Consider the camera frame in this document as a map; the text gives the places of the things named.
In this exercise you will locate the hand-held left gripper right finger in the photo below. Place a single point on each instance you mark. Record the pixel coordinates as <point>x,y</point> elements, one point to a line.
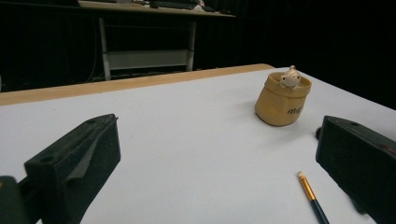
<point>361,161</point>

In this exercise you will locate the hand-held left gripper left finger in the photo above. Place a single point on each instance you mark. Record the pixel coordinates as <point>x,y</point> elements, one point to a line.
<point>77,165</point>

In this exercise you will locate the tan bag-shaped holder with bear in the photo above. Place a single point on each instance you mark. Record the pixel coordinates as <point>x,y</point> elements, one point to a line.
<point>278,104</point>

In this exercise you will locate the white table cover board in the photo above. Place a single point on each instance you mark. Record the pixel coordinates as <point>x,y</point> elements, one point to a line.
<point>186,140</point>

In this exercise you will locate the desk with white legs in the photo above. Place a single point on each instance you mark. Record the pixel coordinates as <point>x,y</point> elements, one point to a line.
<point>146,59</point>

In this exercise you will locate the black keyboard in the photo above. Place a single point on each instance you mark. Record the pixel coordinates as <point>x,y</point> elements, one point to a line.
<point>172,5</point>

